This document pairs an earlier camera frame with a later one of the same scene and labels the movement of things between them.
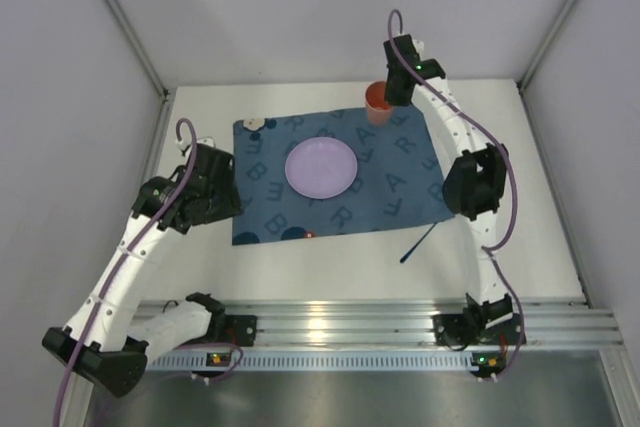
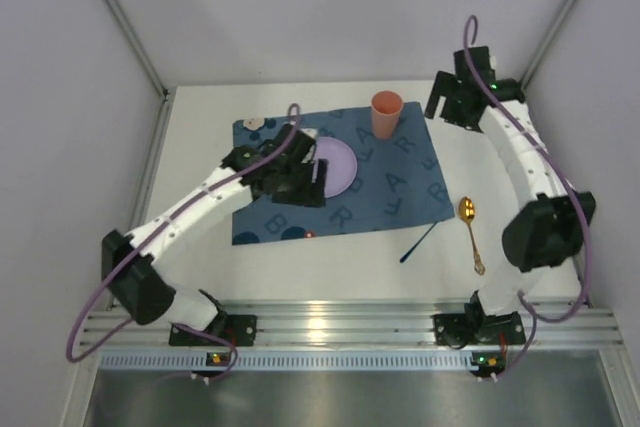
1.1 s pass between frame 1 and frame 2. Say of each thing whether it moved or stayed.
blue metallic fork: stayed
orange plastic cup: moved
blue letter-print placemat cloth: stayed
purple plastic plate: stayed
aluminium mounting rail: stayed
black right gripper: moved
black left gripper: moved
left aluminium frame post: stayed
